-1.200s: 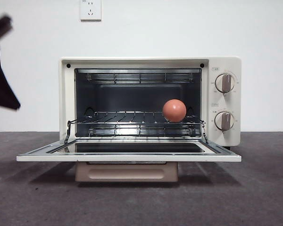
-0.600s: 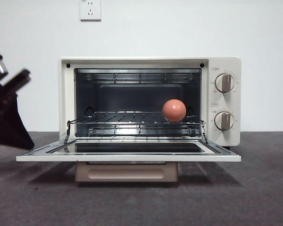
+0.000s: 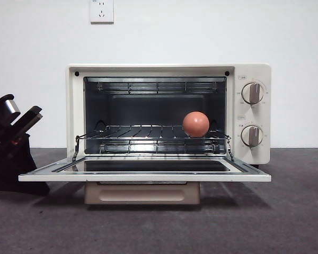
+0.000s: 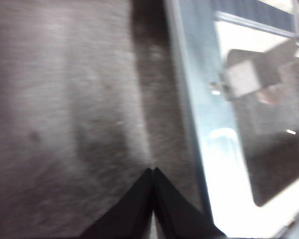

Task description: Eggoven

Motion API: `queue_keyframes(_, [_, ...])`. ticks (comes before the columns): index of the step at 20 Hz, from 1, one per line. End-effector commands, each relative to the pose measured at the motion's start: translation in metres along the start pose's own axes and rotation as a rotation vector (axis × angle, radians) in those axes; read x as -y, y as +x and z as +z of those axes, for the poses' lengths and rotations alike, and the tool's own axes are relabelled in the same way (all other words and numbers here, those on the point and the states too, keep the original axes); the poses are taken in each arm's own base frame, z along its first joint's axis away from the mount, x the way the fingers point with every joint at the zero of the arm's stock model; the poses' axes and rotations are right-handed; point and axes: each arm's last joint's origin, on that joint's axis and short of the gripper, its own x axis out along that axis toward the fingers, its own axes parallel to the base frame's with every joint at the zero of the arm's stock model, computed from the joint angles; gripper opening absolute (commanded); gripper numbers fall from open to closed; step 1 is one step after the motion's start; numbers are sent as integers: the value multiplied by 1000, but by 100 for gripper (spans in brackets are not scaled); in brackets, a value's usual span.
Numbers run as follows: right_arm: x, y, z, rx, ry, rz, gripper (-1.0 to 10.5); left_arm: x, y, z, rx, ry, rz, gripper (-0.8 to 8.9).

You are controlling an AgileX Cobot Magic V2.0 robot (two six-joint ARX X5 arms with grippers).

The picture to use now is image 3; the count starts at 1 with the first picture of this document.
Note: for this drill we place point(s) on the white wall socket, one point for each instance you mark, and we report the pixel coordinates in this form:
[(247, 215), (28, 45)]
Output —
[(102, 12)]

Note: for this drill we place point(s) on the cream Toshiba toaster oven body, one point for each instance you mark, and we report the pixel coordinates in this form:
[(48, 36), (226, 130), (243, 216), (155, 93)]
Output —
[(265, 119)]

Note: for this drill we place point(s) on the glass oven door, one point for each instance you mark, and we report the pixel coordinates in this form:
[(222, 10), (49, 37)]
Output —
[(42, 177)]

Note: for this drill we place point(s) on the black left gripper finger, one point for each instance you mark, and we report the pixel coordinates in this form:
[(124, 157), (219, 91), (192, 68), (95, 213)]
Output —
[(13, 172)]

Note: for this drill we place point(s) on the brown egg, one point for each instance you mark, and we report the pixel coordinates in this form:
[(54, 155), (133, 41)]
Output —
[(196, 124)]

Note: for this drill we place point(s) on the cream temperature knob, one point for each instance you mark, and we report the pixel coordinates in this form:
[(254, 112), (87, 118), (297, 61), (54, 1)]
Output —
[(247, 92)]

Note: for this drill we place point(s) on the cream timer knob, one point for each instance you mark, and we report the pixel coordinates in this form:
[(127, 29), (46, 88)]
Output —
[(247, 136)]

